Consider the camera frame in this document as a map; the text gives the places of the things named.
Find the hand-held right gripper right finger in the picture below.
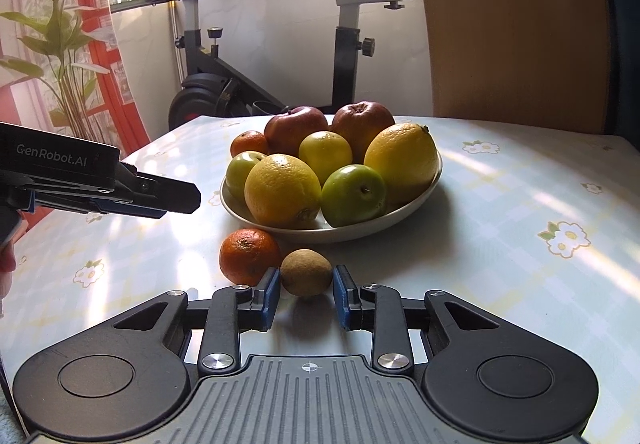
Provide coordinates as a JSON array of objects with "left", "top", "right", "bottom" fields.
[{"left": 332, "top": 265, "right": 501, "bottom": 372}]

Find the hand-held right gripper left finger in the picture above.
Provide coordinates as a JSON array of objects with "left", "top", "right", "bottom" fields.
[{"left": 112, "top": 266, "right": 282, "bottom": 372}]

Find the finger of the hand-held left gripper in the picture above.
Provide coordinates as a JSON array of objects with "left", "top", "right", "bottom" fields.
[
  {"left": 30, "top": 194, "right": 168, "bottom": 221},
  {"left": 135, "top": 171, "right": 202, "bottom": 215}
]

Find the small brown kiwi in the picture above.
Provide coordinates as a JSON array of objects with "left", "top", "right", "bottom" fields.
[{"left": 280, "top": 249, "right": 333, "bottom": 299}]

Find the mandarin orange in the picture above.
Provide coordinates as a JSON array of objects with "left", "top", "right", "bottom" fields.
[
  {"left": 230, "top": 130, "right": 270, "bottom": 159},
  {"left": 219, "top": 228, "right": 282, "bottom": 287}
]

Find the beige oval plate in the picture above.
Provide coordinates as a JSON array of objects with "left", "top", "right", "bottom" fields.
[{"left": 220, "top": 144, "right": 444, "bottom": 245}]

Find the green apple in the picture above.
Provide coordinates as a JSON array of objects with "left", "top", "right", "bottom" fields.
[
  {"left": 225, "top": 150, "right": 268, "bottom": 205},
  {"left": 320, "top": 164, "right": 388, "bottom": 228}
]

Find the large yellow citrus fruit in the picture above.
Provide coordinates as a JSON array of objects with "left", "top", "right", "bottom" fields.
[
  {"left": 244, "top": 153, "right": 322, "bottom": 229},
  {"left": 363, "top": 123, "right": 439, "bottom": 205}
]

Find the small yellow citrus fruit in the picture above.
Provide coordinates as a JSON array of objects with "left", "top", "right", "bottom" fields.
[{"left": 298, "top": 131, "right": 354, "bottom": 187}]

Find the large russet brown apple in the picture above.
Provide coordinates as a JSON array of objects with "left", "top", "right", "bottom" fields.
[{"left": 331, "top": 100, "right": 396, "bottom": 165}]

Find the person's left hand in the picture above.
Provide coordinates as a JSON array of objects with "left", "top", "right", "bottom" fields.
[{"left": 0, "top": 244, "right": 17, "bottom": 299}]

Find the black exercise bike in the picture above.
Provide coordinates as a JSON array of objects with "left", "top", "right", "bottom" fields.
[{"left": 132, "top": 0, "right": 416, "bottom": 131}]

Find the floral curtain with red band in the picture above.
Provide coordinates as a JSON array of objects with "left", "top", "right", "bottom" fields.
[{"left": 0, "top": 0, "right": 151, "bottom": 245}]

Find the red apple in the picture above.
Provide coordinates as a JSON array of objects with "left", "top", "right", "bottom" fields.
[{"left": 264, "top": 106, "right": 329, "bottom": 159}]

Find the metal pipe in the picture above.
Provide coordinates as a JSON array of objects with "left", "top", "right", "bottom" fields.
[{"left": 169, "top": 0, "right": 183, "bottom": 89}]

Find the wooden cabinet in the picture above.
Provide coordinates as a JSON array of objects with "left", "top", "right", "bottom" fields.
[{"left": 407, "top": 0, "right": 616, "bottom": 135}]

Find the dark blue cloth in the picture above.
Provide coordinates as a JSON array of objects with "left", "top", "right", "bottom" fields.
[{"left": 592, "top": 0, "right": 640, "bottom": 149}]

